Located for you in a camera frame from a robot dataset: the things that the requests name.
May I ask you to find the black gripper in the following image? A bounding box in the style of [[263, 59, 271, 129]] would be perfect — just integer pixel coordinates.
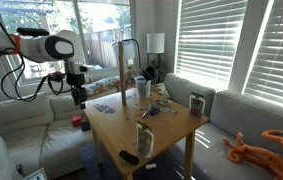
[[65, 64, 88, 110]]

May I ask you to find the white leather sofa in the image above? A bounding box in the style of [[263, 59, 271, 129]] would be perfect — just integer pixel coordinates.
[[0, 93, 93, 179]]

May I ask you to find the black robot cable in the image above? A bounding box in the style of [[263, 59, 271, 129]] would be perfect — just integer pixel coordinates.
[[0, 56, 65, 102]]

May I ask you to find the floral cushion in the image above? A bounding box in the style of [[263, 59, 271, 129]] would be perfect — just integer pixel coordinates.
[[84, 76, 120, 97]]

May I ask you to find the white small block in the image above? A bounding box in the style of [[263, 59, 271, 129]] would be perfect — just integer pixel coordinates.
[[146, 163, 157, 170]]

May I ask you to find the blue handled tool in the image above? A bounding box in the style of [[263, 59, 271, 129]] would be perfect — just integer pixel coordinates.
[[142, 105, 160, 117]]

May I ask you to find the small black object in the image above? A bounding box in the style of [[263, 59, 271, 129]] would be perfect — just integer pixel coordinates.
[[119, 150, 139, 165]]

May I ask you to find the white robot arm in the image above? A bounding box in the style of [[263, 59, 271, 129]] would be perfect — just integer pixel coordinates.
[[0, 22, 86, 109]]

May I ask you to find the upright wooden stick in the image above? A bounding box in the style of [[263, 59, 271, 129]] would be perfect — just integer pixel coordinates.
[[118, 41, 127, 106]]

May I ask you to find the wooden square table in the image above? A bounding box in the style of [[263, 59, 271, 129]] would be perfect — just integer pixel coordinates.
[[84, 89, 209, 180]]

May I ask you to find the orange plush octopus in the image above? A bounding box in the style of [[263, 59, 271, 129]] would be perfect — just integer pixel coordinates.
[[223, 130, 283, 180]]

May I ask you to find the black bowl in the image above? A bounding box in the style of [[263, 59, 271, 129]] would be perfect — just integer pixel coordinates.
[[141, 66, 157, 80]]

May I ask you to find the white floor lamp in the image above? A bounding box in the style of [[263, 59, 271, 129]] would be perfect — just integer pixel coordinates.
[[147, 33, 165, 76]]

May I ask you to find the clear plastic measuring cup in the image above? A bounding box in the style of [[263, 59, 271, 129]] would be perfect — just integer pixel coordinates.
[[134, 76, 151, 99]]

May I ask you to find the grey fabric sofa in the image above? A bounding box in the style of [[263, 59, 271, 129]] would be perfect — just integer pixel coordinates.
[[163, 72, 283, 180]]

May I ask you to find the red small box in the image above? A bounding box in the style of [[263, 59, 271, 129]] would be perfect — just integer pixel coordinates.
[[71, 114, 82, 127]]

